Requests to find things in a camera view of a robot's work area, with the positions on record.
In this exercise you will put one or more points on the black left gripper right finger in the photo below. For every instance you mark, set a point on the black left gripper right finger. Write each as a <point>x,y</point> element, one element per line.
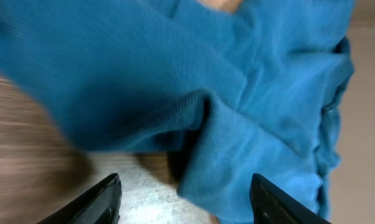
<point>271,205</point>

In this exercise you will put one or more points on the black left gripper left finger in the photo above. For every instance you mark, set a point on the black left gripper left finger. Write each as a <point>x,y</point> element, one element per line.
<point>98,205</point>

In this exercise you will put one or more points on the blue t-shirt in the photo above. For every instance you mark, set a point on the blue t-shirt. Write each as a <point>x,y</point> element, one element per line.
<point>255,91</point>

